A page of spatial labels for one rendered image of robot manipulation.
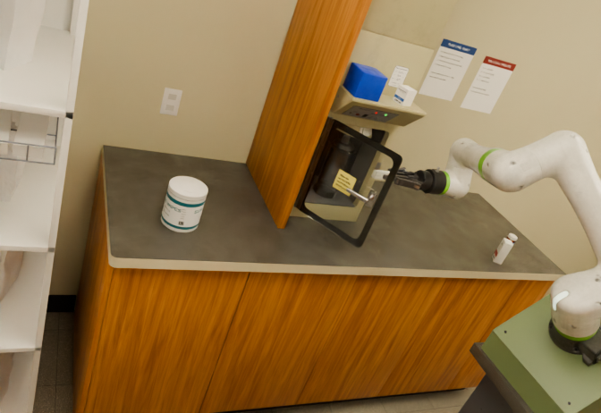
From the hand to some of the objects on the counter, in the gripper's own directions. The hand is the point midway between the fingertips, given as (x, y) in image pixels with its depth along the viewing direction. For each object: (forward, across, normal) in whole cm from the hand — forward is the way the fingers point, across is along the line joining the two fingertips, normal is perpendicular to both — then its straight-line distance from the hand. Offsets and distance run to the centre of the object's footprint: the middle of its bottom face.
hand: (382, 174), depth 185 cm
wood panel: (+25, -35, +34) cm, 55 cm away
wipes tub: (+64, -10, +34) cm, 73 cm away
